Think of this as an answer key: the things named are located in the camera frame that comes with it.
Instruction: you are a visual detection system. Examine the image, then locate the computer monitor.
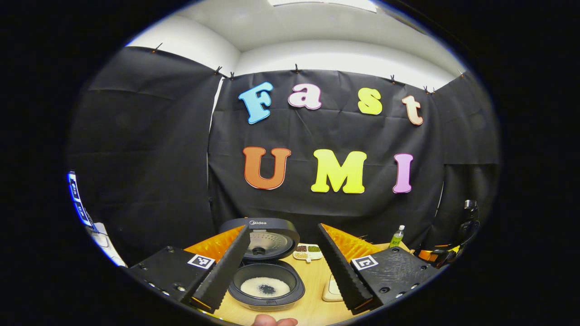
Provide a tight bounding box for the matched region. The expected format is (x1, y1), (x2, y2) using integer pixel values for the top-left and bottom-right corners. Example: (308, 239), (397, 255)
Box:
(68, 171), (93, 227)

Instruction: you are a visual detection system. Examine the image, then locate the clear container of rice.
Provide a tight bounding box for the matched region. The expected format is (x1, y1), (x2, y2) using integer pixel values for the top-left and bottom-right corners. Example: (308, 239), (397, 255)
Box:
(322, 274), (344, 302)

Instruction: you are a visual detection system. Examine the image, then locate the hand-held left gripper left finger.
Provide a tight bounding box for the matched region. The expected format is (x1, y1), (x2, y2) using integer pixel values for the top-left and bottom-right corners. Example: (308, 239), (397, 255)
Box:
(122, 224), (251, 314)

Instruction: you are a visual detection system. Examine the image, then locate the white divided grain dish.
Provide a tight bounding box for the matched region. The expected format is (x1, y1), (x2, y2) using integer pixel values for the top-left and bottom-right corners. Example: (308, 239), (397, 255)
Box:
(293, 244), (324, 263)

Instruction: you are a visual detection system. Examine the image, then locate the black rice cooker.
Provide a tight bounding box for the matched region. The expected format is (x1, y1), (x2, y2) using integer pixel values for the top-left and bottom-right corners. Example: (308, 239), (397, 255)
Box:
(218, 217), (305, 311)

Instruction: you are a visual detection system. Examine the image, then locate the long ceiling light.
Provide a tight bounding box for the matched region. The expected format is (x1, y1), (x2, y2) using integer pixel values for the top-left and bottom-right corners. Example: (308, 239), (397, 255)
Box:
(267, 0), (377, 13)

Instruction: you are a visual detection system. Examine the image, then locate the black backdrop cloth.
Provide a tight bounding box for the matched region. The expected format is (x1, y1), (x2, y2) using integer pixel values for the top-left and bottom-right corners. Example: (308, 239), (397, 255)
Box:
(67, 45), (501, 268)

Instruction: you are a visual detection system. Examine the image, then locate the green drink bottle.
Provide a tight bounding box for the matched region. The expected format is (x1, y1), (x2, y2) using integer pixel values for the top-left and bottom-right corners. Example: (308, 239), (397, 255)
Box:
(389, 225), (406, 249)

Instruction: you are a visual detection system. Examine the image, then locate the white side desk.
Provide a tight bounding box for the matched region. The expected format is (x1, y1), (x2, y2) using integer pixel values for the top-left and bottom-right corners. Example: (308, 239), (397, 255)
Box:
(88, 222), (127, 268)

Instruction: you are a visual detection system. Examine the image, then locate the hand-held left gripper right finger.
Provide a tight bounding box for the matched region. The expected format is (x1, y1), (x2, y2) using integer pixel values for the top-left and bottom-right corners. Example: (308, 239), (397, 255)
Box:
(316, 223), (442, 315)

